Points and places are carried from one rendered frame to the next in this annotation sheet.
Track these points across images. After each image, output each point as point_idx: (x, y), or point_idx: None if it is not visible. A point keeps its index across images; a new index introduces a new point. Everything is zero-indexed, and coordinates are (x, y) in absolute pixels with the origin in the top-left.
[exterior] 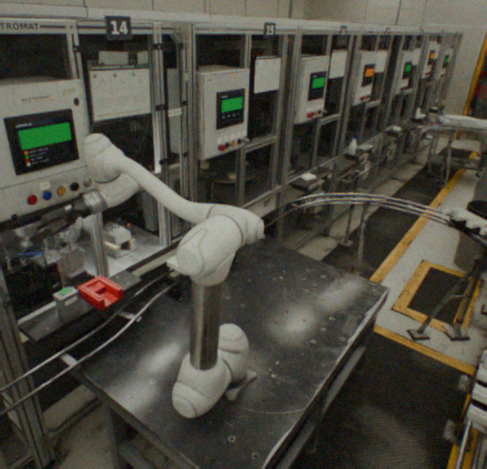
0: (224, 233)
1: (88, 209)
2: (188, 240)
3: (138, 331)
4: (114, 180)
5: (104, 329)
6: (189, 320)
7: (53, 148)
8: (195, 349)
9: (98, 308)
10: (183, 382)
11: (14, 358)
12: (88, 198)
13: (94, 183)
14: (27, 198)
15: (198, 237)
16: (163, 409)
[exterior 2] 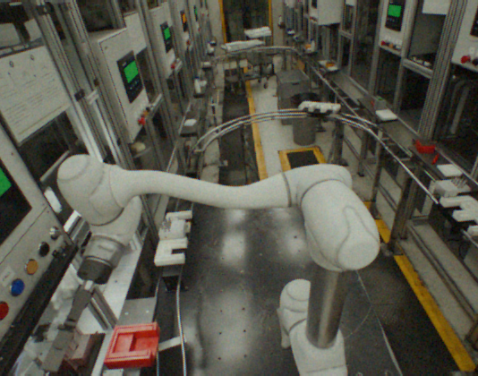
0: (358, 199)
1: (109, 268)
2: (348, 230)
3: (180, 348)
4: (123, 209)
5: (142, 375)
6: (214, 300)
7: None
8: (328, 332)
9: (149, 365)
10: (319, 370)
11: None
12: (100, 253)
13: (61, 228)
14: None
15: (354, 220)
16: None
